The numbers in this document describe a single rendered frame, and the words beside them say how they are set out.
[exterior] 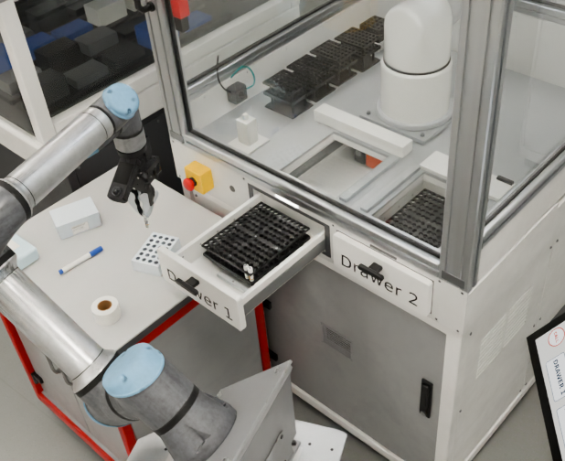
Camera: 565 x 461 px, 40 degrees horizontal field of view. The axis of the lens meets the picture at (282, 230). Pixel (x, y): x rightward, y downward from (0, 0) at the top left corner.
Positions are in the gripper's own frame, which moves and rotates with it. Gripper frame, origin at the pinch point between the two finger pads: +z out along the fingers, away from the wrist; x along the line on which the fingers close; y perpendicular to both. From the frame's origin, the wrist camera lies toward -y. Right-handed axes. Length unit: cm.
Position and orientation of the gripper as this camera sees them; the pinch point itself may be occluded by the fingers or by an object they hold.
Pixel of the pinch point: (143, 214)
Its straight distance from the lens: 201.2
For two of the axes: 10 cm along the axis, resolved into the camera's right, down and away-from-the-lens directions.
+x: -9.3, -1.9, 3.2
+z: 0.7, 7.5, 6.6
